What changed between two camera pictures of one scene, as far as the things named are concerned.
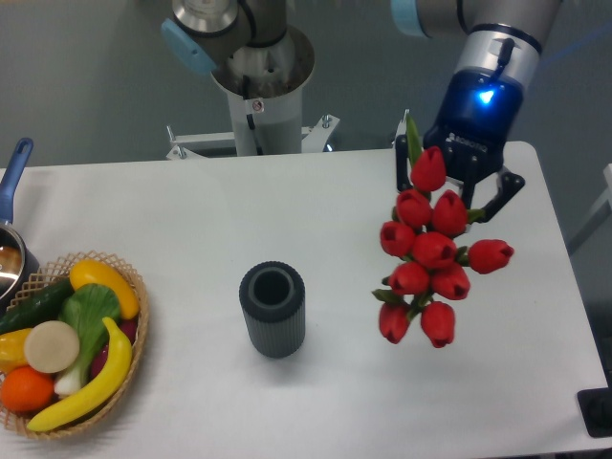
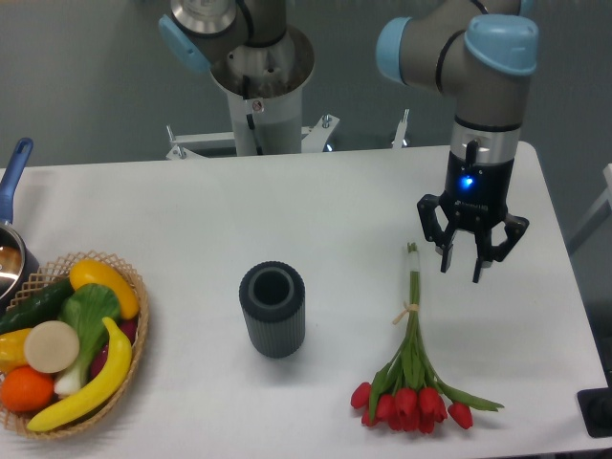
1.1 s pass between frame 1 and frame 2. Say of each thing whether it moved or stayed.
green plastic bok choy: stayed
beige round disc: stayed
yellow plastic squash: stayed
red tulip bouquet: moved
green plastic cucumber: stayed
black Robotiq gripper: moved
